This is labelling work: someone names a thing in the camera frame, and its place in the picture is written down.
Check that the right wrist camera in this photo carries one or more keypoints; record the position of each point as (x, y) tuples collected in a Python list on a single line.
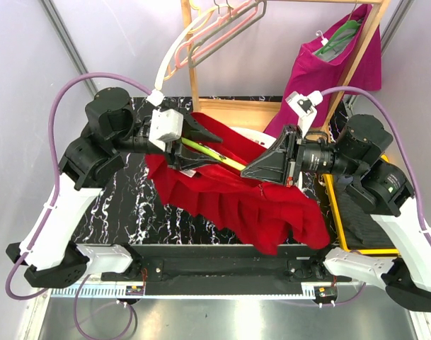
[(305, 108)]

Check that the folded dark clothes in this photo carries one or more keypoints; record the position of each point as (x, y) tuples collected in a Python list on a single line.
[(361, 231)]

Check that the pink plastic hanger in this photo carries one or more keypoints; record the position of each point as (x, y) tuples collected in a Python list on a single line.
[(190, 46)]

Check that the white plastic laundry basket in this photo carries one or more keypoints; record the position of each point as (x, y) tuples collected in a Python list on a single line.
[(258, 137)]

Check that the yellow-green hanger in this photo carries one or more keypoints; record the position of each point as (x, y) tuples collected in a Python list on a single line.
[(213, 154)]

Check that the cream plastic hanger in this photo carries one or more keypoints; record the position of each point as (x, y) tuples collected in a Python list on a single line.
[(194, 30)]

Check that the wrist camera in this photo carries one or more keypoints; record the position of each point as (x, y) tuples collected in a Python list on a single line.
[(166, 127), (305, 108)]

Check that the red dress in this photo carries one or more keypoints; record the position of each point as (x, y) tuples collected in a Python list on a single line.
[(261, 214)]

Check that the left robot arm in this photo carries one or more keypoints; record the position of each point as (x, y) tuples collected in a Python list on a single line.
[(50, 257)]

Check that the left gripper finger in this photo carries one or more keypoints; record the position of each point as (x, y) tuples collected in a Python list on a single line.
[(181, 157), (196, 132)]

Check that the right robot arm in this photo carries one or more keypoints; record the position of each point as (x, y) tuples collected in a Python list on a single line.
[(379, 188)]

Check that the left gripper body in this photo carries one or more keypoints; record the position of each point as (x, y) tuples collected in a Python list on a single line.
[(135, 144)]

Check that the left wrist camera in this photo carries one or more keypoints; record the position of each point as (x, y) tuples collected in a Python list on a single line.
[(166, 127)]

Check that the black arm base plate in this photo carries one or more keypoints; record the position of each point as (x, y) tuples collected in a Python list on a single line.
[(229, 271)]

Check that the yellow plastic bin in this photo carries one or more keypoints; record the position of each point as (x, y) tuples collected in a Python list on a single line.
[(340, 236)]

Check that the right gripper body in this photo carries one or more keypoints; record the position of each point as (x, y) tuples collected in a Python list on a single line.
[(319, 156)]

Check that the magenta dress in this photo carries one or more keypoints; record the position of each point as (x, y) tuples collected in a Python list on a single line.
[(312, 73)]

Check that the green hanger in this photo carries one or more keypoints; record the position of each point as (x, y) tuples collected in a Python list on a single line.
[(340, 38)]

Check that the wooden clothes rack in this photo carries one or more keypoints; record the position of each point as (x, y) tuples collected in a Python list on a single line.
[(371, 24)]

